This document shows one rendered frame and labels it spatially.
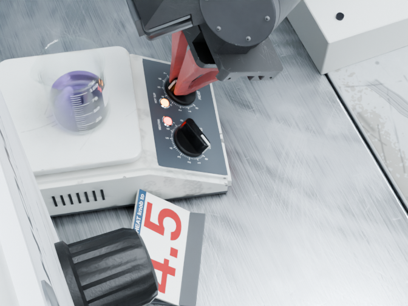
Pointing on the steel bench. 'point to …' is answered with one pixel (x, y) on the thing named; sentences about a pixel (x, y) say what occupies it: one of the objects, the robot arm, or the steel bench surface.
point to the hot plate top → (40, 154)
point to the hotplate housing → (129, 171)
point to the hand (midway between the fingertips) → (181, 82)
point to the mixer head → (61, 247)
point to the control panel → (209, 116)
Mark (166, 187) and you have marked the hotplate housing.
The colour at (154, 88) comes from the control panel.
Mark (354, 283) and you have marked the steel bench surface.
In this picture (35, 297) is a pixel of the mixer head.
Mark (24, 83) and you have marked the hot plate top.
